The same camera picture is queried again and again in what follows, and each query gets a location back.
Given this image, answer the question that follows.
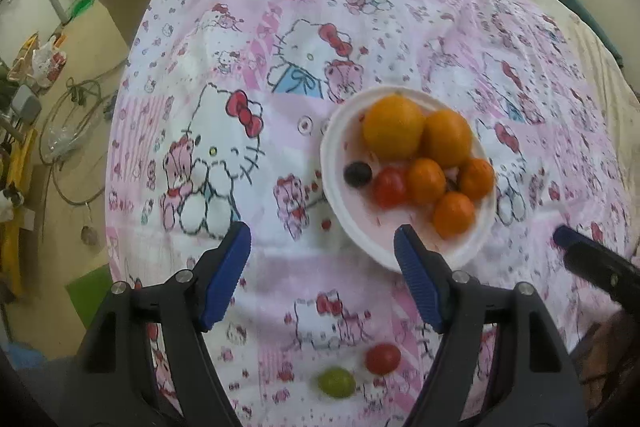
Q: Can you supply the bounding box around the small tangerine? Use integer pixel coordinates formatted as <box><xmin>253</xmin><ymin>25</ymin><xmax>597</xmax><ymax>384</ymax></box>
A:
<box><xmin>457</xmin><ymin>157</ymin><xmax>495</xmax><ymax>202</ymax></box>
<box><xmin>431</xmin><ymin>192</ymin><xmax>475</xmax><ymax>239</ymax></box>
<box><xmin>406</xmin><ymin>158</ymin><xmax>447</xmax><ymax>207</ymax></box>

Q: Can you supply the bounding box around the red cherry tomato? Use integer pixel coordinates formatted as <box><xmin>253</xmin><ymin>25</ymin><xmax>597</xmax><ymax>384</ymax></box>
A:
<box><xmin>372</xmin><ymin>166</ymin><xmax>408</xmax><ymax>209</ymax></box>
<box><xmin>364</xmin><ymin>343</ymin><xmax>401</xmax><ymax>376</ymax></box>

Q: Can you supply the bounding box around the green grape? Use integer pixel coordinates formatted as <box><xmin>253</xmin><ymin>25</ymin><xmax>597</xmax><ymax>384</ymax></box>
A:
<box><xmin>317</xmin><ymin>366</ymin><xmax>357</xmax><ymax>399</ymax></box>

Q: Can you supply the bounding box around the white pink strawberry plate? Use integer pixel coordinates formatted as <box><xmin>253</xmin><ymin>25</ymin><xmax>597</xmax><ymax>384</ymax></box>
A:
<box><xmin>320</xmin><ymin>86</ymin><xmax>497</xmax><ymax>272</ymax></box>

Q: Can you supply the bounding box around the green floor mat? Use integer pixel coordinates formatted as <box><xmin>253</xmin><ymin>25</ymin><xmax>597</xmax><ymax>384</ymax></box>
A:
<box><xmin>65</xmin><ymin>265</ymin><xmax>113</xmax><ymax>329</ymax></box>

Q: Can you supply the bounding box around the large orange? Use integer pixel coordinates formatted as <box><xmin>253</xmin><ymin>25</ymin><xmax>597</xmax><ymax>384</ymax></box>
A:
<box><xmin>421</xmin><ymin>109</ymin><xmax>473</xmax><ymax>170</ymax></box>
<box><xmin>361</xmin><ymin>94</ymin><xmax>425</xmax><ymax>162</ymax></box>

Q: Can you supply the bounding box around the yellow wooden rack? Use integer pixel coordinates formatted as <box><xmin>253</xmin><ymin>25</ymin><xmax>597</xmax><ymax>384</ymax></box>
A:
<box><xmin>1</xmin><ymin>128</ymin><xmax>38</xmax><ymax>301</ymax></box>

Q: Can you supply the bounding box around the pink Hello Kitty bedsheet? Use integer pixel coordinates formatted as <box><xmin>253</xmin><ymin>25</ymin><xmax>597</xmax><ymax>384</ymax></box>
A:
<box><xmin>105</xmin><ymin>0</ymin><xmax>639</xmax><ymax>426</ymax></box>

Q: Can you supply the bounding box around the red white plastic bag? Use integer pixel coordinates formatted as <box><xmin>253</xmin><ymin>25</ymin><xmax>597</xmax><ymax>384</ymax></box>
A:
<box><xmin>32</xmin><ymin>36</ymin><xmax>67</xmax><ymax>89</ymax></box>

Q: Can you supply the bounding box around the coiled hose on floor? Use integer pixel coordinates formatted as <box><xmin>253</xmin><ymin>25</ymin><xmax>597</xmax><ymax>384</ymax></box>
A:
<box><xmin>38</xmin><ymin>76</ymin><xmax>126</xmax><ymax>208</ymax></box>

